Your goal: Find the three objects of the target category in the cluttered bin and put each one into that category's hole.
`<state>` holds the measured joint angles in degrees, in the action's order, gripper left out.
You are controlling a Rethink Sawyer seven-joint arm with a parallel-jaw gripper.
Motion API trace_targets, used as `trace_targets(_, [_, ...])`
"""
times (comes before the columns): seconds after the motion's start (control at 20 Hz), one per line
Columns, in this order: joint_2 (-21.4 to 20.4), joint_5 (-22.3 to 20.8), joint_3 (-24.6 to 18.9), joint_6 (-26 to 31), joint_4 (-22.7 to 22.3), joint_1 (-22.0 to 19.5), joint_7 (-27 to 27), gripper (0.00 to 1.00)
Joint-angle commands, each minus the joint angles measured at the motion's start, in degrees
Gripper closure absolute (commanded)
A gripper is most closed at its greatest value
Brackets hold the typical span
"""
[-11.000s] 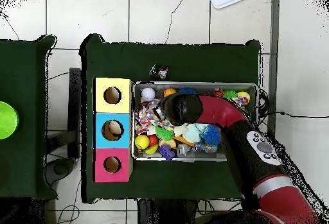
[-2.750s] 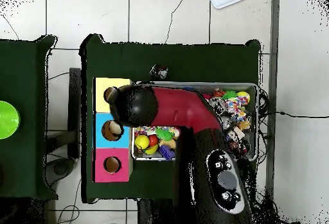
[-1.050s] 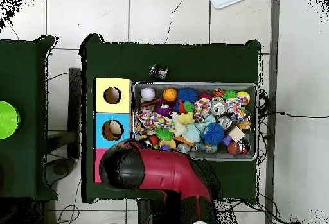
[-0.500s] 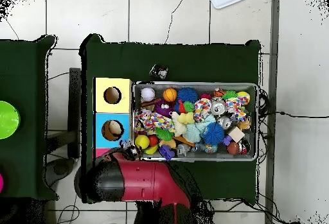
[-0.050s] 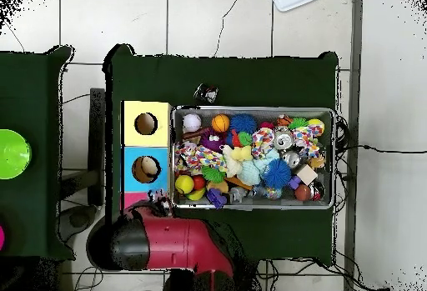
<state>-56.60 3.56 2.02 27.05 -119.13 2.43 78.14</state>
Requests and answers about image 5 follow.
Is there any thin black floor cable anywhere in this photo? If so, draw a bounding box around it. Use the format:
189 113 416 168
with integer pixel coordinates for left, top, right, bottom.
213 0 242 58

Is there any purple spiky monster toy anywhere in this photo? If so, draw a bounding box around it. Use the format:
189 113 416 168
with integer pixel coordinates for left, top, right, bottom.
198 128 228 153

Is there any orange foam basketball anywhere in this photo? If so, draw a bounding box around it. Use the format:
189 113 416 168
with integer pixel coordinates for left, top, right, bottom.
210 113 231 133

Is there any white foam baseball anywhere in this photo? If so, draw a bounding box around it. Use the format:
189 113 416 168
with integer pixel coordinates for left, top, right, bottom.
182 113 203 133

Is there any red plastic ball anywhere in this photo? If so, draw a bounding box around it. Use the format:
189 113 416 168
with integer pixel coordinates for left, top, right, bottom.
192 174 207 191

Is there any blue spiky rubber ball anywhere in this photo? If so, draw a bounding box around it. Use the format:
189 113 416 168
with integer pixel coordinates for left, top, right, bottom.
261 158 293 189
229 113 258 135

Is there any white tray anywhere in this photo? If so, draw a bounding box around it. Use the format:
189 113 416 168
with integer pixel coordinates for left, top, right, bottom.
270 0 332 13

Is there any crushed silver can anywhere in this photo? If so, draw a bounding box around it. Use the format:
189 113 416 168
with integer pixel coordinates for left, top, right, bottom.
273 127 294 150

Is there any dark green table cloth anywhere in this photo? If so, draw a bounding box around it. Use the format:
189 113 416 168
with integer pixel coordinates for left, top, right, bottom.
104 43 339 267
0 45 76 261

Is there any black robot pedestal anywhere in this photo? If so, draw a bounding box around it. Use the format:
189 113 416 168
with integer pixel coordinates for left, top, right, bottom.
233 258 263 291

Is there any grey round floor base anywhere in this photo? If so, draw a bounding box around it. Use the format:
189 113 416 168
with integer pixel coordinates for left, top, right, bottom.
58 203 98 243

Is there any shallow wire mesh bin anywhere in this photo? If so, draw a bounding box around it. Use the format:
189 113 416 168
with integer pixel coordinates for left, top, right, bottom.
169 104 336 211

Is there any crushed clear plastic bottle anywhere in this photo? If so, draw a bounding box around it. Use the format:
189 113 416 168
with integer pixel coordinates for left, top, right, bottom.
148 188 173 218

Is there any crushed red black can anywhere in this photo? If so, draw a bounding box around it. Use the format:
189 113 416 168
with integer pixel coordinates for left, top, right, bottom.
193 83 220 104

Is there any black power cable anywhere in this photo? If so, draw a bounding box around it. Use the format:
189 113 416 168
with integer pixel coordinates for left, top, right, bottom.
336 143 427 154

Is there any colourful paper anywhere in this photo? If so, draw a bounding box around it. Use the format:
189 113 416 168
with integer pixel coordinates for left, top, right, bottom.
292 126 324 158
173 142 228 175

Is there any wooden box with three holes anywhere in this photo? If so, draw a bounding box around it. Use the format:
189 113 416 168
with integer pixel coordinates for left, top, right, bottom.
119 100 173 212

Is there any lime green bowl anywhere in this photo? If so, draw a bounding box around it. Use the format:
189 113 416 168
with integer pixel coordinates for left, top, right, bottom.
0 128 33 181

